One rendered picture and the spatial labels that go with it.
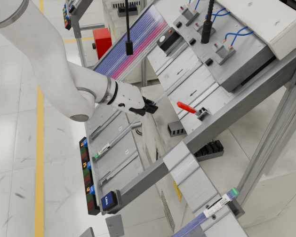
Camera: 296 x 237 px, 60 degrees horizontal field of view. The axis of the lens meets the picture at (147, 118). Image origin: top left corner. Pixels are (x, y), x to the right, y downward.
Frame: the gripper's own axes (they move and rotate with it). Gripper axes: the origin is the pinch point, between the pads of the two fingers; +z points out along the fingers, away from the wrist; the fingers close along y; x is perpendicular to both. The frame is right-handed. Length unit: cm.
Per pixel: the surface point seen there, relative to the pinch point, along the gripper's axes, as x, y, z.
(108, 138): 22.0, 3.9, -3.0
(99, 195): 29.5, -16.0, -6.1
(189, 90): -13.5, -6.0, 3.3
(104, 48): 21, 79, 9
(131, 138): 11.9, -4.3, -1.2
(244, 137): -1, 0, 56
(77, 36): 38, 119, 4
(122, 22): 16, 130, 32
